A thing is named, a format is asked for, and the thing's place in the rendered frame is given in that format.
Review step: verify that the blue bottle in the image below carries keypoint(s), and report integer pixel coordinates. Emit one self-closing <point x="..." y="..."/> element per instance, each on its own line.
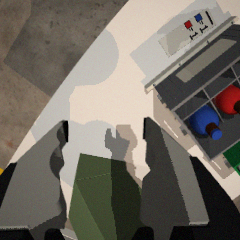
<point x="205" y="120"/>

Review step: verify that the white paper pick list strip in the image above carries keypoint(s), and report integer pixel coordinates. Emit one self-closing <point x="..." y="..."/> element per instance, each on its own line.
<point x="187" y="32"/>

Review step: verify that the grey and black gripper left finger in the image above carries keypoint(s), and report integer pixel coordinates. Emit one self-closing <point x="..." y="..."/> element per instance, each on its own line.
<point x="31" y="197"/>

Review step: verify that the red bottle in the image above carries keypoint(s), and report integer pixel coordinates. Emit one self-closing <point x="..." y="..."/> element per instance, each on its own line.
<point x="228" y="101"/>

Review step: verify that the green divided crate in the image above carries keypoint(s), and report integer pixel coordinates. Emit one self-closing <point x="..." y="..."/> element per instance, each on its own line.
<point x="233" y="156"/>

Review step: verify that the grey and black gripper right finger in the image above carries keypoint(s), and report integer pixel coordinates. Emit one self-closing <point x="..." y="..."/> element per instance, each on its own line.
<point x="180" y="198"/>

